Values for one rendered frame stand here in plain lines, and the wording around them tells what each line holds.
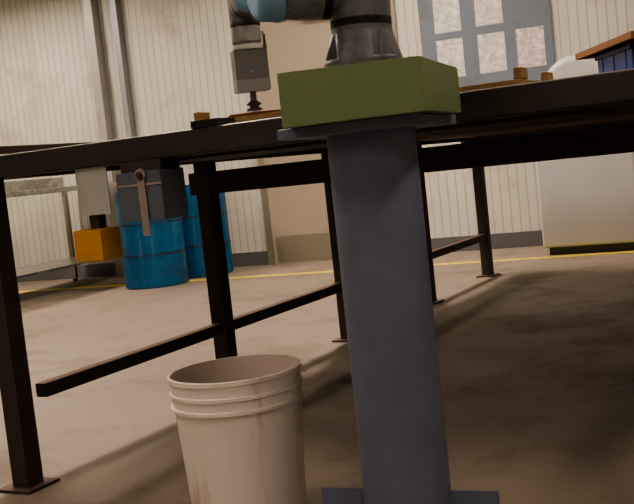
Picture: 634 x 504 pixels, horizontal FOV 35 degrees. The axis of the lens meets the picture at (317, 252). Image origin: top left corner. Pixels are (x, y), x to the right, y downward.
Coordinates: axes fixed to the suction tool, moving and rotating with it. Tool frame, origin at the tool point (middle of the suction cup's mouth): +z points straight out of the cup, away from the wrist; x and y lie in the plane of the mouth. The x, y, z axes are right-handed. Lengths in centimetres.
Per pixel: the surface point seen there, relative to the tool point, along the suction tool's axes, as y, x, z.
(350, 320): -2, 68, 45
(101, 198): 40.0, -6.2, 17.7
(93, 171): 41.1, -7.2, 10.8
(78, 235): 47, -9, 26
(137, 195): 31.6, 4.4, 17.9
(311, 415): -18, -64, 95
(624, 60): -95, 14, -3
